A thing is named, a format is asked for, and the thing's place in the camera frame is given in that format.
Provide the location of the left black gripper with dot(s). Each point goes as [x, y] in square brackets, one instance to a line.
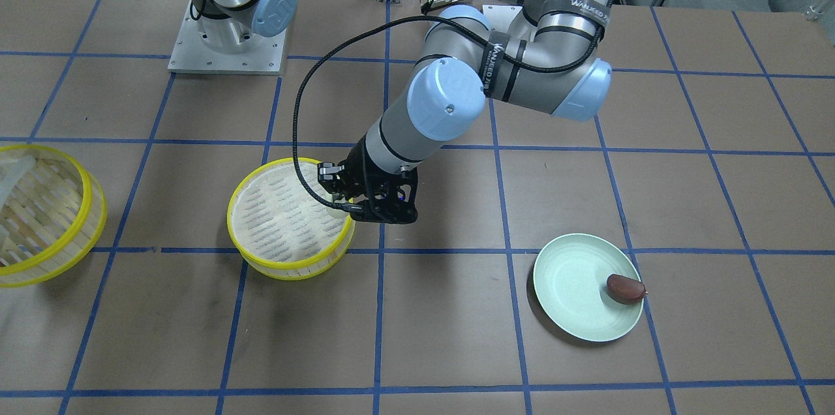
[358, 165]

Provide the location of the yellow steamer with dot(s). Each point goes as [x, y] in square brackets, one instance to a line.
[52, 219]
[281, 230]

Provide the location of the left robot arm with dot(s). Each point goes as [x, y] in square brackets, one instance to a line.
[546, 61]

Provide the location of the white steamer liner cloth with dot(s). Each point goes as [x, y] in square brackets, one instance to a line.
[12, 171]

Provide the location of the mint green plate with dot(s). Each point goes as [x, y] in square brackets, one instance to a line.
[569, 277]

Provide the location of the brown bun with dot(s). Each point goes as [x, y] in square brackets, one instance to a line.
[625, 290]

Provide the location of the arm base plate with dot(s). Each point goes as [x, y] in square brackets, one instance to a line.
[188, 56]
[500, 17]

